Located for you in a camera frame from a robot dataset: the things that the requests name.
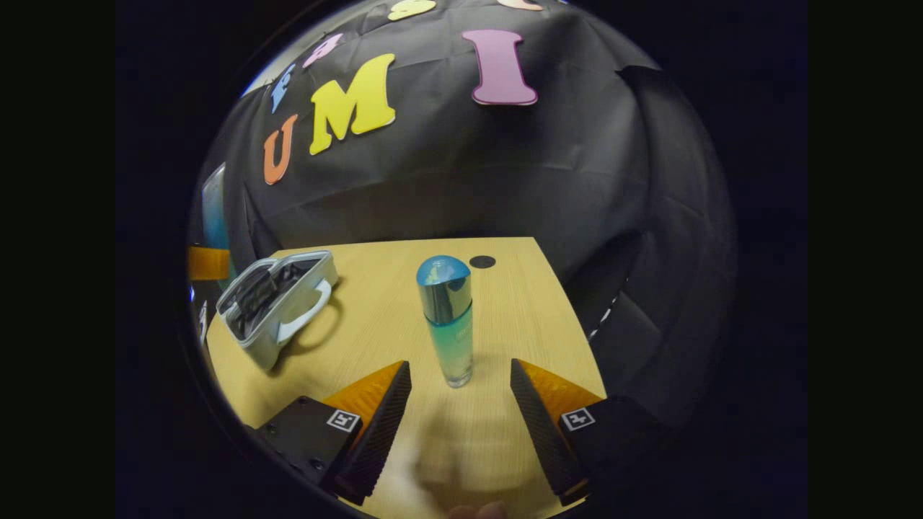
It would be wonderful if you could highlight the light blue hard suitcase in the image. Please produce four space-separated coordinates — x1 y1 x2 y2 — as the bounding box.
216 249 340 373

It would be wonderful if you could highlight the computer monitor screen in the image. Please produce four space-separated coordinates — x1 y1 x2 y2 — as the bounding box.
201 163 237 290

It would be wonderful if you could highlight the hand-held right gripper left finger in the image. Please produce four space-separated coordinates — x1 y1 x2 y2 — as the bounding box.
252 360 413 506

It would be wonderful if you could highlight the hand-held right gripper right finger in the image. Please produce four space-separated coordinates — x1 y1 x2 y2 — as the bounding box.
510 358 676 506

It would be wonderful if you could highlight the blue capped glass bottle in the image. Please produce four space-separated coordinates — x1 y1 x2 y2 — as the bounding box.
415 254 475 389

